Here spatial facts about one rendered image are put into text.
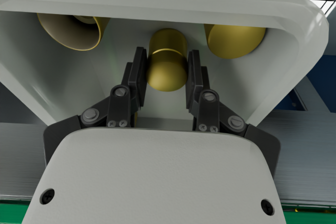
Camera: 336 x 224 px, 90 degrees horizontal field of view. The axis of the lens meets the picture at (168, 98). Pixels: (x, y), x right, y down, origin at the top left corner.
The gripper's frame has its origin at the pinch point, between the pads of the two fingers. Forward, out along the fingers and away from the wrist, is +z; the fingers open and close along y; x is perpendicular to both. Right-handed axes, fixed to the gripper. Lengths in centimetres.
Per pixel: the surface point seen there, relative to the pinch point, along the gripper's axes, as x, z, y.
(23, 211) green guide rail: -22.2, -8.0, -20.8
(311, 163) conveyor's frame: -11.3, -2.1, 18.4
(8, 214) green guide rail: -22.1, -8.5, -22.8
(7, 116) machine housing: -41, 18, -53
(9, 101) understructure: -41, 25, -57
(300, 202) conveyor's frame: -11.7, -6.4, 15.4
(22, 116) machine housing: -41, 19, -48
